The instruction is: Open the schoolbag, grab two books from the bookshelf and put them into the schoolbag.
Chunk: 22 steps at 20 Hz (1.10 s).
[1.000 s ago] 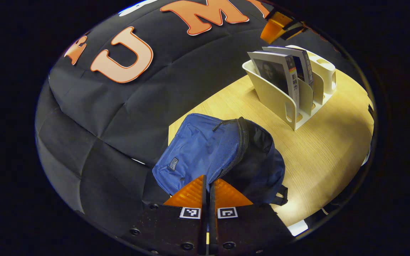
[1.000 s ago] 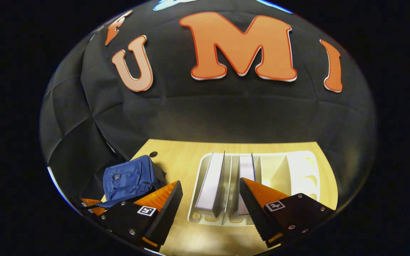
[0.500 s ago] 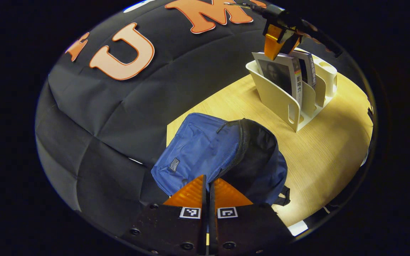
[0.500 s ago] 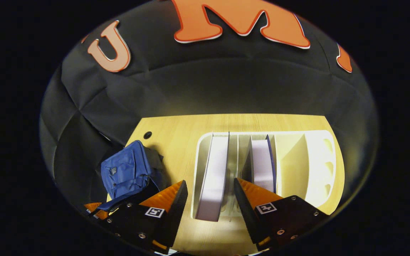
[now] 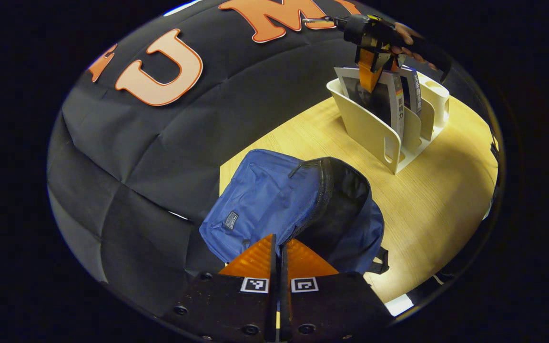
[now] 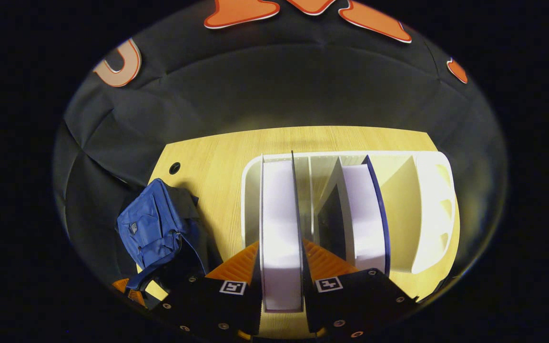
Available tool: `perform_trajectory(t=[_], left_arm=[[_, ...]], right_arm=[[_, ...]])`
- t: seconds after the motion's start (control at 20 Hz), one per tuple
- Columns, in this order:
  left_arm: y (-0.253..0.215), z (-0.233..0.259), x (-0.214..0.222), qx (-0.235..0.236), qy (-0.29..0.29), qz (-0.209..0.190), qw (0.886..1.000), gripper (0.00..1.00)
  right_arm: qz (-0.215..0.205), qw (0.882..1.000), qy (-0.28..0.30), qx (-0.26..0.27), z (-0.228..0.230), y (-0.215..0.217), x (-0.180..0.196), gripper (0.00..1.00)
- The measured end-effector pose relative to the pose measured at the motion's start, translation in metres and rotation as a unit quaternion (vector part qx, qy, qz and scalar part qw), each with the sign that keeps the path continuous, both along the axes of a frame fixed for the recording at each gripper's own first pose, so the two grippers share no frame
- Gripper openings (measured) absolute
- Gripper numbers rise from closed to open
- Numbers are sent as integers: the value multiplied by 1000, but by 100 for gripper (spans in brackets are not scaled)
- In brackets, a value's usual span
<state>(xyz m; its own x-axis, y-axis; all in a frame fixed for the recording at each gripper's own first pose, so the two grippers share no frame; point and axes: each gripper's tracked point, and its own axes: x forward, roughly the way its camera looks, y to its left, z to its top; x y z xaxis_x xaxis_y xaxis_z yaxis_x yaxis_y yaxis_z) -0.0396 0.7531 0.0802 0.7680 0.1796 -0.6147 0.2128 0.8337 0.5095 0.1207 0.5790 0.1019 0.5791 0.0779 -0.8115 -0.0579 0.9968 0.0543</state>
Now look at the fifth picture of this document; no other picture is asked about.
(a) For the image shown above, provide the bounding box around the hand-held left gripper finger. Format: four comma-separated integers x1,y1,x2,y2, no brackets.
279,238,394,343
163,233,277,343

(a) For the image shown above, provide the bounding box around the black and white book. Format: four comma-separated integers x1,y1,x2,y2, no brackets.
335,67,406,141

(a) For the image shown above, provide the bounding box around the blue cover book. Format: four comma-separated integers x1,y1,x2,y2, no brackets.
400,68,423,116

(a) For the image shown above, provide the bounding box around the cream plastic bookshelf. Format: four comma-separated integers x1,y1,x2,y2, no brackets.
327,71,450,175

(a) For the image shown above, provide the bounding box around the blue schoolbag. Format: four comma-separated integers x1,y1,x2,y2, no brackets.
199,149,390,277

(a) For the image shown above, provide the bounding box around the white block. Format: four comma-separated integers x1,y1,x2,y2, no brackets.
385,294,414,317

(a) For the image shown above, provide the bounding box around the black backdrop cloth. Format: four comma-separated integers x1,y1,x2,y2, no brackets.
48,0,447,305

